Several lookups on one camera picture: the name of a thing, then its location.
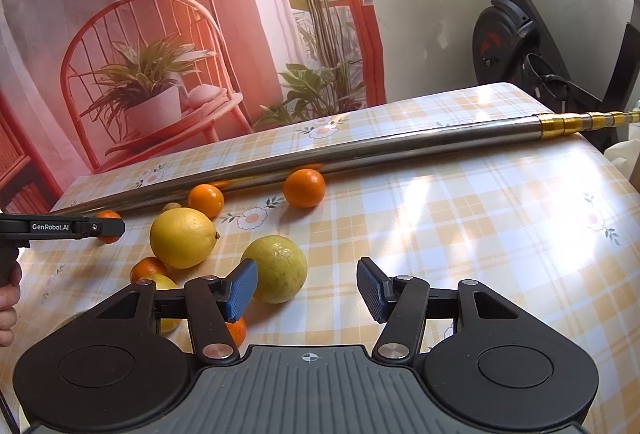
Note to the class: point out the large yellow lemon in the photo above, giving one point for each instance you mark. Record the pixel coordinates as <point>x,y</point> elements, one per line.
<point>182,239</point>

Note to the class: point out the steel pole with gold end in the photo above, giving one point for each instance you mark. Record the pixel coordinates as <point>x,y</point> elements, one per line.
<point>400,147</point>

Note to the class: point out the printed room scene backdrop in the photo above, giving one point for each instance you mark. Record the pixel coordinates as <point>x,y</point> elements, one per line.
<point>175,39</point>

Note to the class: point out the yellow-green round citrus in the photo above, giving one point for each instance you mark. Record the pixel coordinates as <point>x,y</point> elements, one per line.
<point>280,266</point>

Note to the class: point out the small olive green fruit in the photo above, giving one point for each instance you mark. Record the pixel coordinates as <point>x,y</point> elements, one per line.
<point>171,207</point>

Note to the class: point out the black exercise bike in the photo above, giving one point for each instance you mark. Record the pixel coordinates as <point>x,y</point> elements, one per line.
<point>500,39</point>

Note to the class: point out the person's left hand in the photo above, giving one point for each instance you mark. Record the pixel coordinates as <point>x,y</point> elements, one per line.
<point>6,309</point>

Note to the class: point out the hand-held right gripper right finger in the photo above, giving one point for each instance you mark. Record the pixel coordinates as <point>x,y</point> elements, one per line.
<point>371,288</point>

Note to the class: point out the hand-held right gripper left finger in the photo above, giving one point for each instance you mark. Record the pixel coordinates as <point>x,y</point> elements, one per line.
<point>242,289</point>

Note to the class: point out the small orange mandarin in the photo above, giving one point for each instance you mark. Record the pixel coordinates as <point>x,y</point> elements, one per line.
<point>111,238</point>

